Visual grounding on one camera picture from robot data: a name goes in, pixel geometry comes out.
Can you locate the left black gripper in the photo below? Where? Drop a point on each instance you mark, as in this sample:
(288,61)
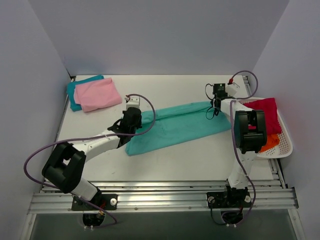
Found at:
(132,114)

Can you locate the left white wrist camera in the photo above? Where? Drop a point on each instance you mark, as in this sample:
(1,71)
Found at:
(132,102)

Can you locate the white plastic basket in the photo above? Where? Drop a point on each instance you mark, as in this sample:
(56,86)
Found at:
(284,148)

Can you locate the mint green t shirt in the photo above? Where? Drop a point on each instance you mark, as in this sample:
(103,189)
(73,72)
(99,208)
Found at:
(175,125)

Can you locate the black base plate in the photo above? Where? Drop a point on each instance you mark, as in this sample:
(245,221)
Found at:
(228,200)
(107,201)

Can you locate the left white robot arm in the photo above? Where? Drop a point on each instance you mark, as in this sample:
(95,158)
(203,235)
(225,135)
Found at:
(64,168)

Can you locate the orange t shirt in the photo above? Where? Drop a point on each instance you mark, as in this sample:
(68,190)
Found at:
(272,141)

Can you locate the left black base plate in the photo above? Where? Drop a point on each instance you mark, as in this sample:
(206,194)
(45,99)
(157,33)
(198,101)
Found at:
(107,201)

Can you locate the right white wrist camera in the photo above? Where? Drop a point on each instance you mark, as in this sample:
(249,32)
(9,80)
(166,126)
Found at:
(232,88)

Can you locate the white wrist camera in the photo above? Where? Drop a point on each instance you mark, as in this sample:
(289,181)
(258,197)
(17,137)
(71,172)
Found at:
(232,88)
(132,102)

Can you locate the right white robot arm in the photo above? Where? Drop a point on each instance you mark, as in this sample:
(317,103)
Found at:
(248,133)

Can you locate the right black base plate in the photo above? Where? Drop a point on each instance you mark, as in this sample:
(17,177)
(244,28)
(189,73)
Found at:
(228,200)

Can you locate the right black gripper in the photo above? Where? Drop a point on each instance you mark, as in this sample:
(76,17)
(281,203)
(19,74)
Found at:
(219,92)

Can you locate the teal folded t shirt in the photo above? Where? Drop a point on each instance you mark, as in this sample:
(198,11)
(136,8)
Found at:
(71,87)

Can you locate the magenta t shirt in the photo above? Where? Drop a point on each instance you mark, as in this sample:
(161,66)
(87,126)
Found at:
(269,107)

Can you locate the pink folded t shirt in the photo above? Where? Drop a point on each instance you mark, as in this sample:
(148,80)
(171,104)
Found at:
(97,94)

